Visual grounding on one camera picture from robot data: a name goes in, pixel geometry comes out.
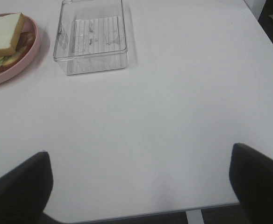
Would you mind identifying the right clear plastic tray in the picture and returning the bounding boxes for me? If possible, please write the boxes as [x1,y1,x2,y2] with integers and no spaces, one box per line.
[53,0,128,75]

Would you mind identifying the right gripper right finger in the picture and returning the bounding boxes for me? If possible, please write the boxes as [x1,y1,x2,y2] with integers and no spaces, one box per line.
[229,143,273,224]

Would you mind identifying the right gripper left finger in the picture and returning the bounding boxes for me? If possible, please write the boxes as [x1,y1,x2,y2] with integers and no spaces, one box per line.
[0,152,53,224]

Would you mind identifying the reddish brown bacon strip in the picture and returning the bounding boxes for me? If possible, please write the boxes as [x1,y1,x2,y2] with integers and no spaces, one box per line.
[16,32,35,50]

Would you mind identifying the white table leg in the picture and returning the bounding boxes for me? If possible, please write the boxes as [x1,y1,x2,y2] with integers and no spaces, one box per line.
[186,210,204,224]

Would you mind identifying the bread slice tray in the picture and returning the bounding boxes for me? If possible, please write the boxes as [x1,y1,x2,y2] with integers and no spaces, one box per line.
[0,13,25,56]

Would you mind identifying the pink round plate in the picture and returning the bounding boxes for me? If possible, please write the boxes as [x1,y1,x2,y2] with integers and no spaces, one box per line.
[0,13,41,84]

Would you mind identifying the white bread slice brown crust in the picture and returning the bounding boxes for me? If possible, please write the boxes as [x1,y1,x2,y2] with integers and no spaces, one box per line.
[0,51,22,72]

